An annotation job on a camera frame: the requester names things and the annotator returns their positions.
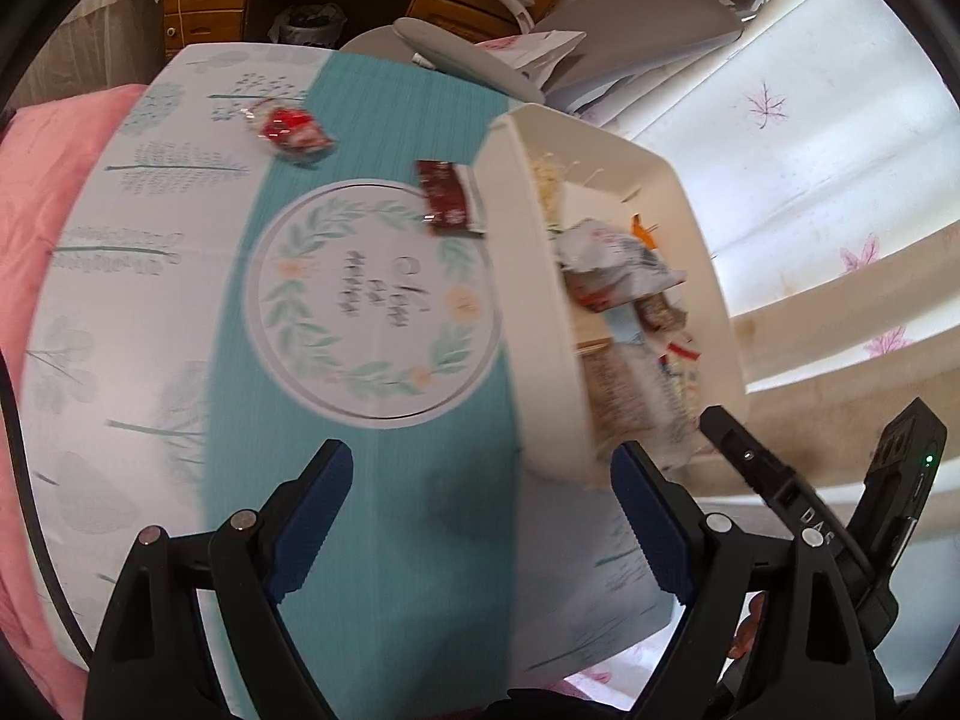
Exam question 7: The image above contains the orange and white snack packet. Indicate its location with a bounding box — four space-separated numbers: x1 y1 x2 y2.
630 213 659 250

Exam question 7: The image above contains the white red large snack bag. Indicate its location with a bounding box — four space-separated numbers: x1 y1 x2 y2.
553 220 686 312

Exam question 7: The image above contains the clear bag yellow popcorn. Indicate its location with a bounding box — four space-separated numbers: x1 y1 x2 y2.
529 156 565 229

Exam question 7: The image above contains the large clear bread bag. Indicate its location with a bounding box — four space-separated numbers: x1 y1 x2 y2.
579 343 695 470

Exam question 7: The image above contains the white plastic storage bin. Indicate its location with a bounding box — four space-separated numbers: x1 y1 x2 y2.
473 104 748 488

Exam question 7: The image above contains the patterned teal white tablecloth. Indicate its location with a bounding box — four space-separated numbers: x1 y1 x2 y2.
20 44 674 718

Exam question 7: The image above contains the dark red snowflake packet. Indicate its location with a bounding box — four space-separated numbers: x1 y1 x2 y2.
415 160 487 238

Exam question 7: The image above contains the grey office chair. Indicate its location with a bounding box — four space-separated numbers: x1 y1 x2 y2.
342 0 768 112

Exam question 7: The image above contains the pink blanket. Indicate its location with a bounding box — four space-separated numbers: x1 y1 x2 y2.
0 85 145 718

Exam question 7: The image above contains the small red wrapped candy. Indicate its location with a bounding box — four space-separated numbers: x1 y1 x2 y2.
242 98 337 164

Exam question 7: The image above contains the black cable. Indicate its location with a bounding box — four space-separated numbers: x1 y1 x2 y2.
0 346 96 668

